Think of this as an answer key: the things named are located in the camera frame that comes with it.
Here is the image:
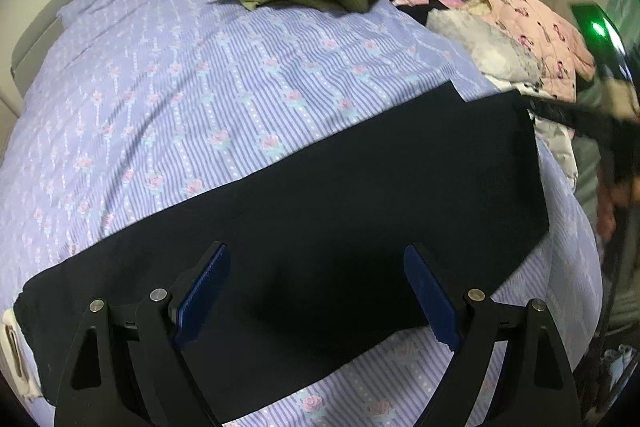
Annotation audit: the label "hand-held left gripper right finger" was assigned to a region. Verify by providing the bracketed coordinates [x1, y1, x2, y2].
[404, 244, 583, 427]

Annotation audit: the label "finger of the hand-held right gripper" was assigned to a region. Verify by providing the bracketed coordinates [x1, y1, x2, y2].
[520, 91, 618, 144]

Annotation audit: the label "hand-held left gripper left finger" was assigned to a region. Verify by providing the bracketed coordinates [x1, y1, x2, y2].
[54, 241, 232, 427]

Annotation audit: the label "black pants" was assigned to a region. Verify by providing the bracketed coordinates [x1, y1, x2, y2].
[14, 79, 551, 408]

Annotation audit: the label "person's right hand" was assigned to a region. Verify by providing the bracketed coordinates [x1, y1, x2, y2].
[596, 183, 622, 242]

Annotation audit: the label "white patterned garment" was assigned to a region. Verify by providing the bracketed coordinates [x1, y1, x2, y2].
[532, 114, 581, 190]

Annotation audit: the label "pink printed quilted jacket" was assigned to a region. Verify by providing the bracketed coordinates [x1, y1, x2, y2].
[427, 0, 598, 100]

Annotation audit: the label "white cloth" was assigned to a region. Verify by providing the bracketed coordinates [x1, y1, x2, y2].
[0, 307, 43, 404]

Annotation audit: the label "bed with purple floral sheet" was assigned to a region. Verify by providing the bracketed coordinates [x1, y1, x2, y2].
[0, 0, 603, 427]

